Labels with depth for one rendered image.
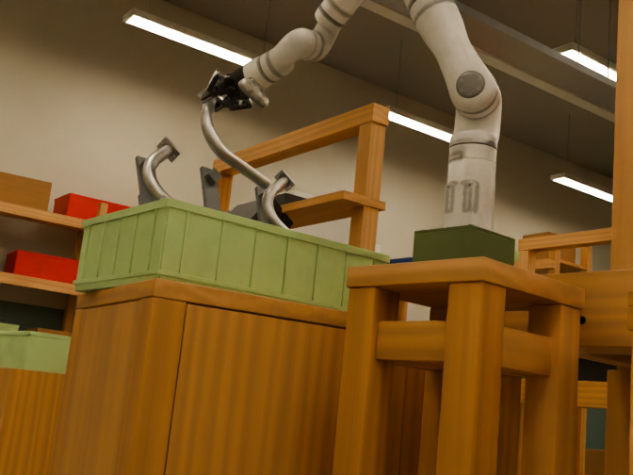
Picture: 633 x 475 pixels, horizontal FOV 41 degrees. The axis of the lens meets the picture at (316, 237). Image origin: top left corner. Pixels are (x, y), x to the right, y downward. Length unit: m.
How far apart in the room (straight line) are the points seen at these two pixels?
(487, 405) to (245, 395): 0.51
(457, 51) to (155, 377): 0.85
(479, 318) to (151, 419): 0.63
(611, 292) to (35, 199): 6.39
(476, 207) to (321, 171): 8.28
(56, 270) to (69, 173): 1.15
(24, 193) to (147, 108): 1.83
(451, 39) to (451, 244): 0.42
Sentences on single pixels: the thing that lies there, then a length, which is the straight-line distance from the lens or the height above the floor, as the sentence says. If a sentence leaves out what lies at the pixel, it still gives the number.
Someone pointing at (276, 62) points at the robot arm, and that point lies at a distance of 2.00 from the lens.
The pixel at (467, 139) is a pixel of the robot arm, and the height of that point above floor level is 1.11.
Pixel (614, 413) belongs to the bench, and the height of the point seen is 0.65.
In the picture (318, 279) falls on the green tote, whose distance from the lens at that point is 1.90.
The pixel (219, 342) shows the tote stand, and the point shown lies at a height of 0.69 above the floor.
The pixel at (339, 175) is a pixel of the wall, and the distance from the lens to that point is 10.00.
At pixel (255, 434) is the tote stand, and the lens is 1.70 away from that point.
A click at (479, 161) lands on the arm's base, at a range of 1.63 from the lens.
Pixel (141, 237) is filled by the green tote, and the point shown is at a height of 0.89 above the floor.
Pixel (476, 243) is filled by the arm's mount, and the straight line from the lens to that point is 1.54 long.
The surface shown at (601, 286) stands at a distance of 1.73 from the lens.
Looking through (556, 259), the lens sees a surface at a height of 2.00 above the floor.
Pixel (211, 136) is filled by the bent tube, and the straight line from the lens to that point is 2.08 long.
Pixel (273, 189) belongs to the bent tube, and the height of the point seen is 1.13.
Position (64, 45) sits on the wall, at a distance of 8.67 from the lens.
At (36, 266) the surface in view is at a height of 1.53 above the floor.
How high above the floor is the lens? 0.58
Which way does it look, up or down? 12 degrees up
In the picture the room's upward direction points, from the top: 6 degrees clockwise
